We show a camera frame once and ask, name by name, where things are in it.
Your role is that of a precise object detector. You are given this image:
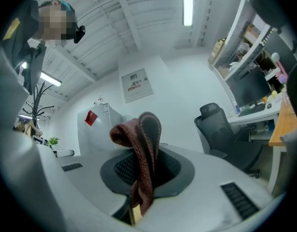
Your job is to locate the silver refrigerator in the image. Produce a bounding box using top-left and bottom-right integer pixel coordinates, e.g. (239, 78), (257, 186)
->
(77, 102), (124, 152)

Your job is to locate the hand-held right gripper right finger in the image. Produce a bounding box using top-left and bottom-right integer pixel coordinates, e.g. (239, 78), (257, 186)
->
(138, 144), (272, 232)

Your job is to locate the brown knitted cloth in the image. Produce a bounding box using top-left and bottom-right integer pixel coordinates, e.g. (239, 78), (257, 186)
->
(109, 111), (163, 217)

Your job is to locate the orange wooden desk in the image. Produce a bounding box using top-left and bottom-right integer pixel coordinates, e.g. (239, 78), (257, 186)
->
(268, 98), (297, 147)

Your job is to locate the black keyboard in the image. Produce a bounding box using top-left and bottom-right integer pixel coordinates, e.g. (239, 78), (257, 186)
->
(238, 104), (267, 117)

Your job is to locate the green potted plant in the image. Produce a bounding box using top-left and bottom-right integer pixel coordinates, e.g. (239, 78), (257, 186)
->
(47, 136), (60, 147)

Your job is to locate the red paper decoration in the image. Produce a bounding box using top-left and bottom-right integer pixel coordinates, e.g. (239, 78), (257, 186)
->
(84, 110), (98, 126)

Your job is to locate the white storage shelf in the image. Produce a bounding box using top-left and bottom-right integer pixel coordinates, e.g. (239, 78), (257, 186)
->
(208, 0), (288, 82)

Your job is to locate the white computer desk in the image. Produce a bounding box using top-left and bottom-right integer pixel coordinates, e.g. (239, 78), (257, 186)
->
(225, 100), (282, 154)

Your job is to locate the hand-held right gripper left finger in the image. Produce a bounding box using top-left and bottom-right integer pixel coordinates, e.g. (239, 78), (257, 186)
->
(57, 148), (139, 216)

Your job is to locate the ceiling tube light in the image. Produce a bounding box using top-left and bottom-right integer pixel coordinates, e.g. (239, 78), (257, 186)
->
(39, 71), (62, 87)
(182, 0), (194, 27)

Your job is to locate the black mesh office chair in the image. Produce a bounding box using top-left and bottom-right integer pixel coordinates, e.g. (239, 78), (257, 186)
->
(193, 102), (264, 178)

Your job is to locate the black head camera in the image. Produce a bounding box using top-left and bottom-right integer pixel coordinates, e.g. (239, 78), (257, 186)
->
(73, 25), (86, 44)

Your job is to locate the black coat rack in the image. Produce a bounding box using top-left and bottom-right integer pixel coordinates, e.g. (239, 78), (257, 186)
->
(22, 81), (55, 125)

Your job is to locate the person's black clothing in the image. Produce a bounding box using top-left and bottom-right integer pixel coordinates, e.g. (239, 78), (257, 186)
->
(0, 0), (47, 95)

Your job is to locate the person's head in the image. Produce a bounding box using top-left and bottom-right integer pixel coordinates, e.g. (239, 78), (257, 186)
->
(30, 0), (78, 45)

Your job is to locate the black computer monitor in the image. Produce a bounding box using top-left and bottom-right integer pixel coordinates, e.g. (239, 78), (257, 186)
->
(228, 66), (272, 108)

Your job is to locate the white wall electrical panel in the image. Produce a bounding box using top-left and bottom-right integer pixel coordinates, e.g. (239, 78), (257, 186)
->
(121, 68), (154, 103)

